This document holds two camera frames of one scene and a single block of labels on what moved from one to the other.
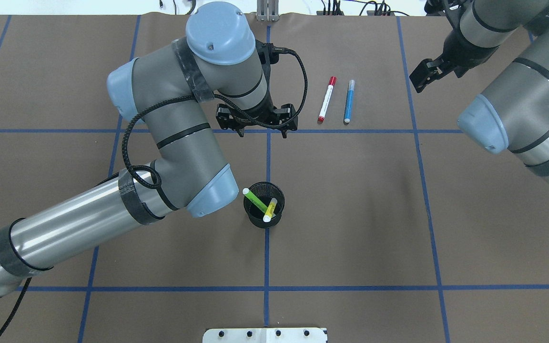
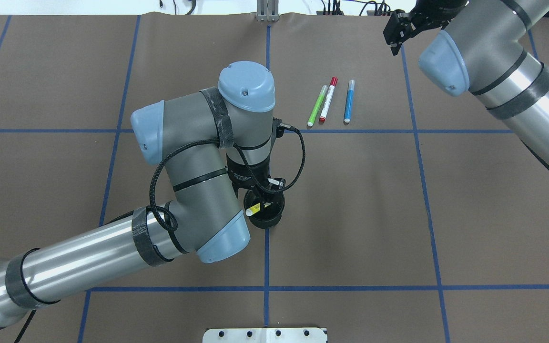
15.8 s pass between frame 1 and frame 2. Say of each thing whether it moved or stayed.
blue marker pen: stayed
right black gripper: moved
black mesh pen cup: stayed
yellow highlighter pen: moved
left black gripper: moved
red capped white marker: stayed
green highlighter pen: moved
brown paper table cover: stayed
